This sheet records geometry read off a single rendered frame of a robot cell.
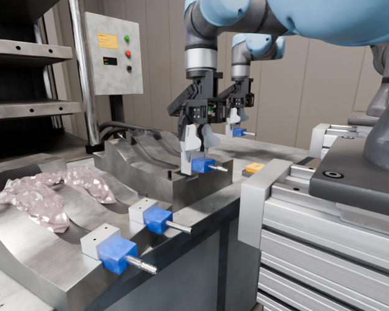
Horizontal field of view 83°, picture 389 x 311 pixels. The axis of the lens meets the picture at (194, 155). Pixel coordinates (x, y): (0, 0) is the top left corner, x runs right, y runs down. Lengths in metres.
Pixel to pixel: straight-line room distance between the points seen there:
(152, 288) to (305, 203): 0.46
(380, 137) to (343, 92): 1.97
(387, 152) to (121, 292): 0.53
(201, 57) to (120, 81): 0.96
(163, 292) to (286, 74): 2.05
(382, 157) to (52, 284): 0.43
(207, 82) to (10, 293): 0.51
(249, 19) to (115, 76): 1.05
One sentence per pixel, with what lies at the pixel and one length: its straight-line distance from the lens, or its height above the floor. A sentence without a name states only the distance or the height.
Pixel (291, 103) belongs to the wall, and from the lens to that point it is 2.32.
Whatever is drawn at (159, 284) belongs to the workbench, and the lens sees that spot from 0.66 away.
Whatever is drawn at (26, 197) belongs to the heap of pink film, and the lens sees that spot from 0.53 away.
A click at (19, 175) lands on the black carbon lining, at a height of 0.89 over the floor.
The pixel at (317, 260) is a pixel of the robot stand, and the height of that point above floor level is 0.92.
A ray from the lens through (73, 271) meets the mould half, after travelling 0.41.
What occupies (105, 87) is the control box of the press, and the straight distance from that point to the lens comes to 1.39.
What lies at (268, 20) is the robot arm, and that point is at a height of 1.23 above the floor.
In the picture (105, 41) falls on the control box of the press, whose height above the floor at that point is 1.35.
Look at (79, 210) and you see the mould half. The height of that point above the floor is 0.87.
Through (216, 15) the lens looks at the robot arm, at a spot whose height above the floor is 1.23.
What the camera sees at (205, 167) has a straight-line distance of 0.53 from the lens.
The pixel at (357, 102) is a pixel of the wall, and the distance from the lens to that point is 2.25.
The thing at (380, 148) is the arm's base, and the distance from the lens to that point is 0.29.
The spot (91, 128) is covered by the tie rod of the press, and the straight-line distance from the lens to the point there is 1.23.
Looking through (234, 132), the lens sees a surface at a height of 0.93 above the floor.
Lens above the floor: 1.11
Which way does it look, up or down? 17 degrees down
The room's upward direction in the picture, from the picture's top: straight up
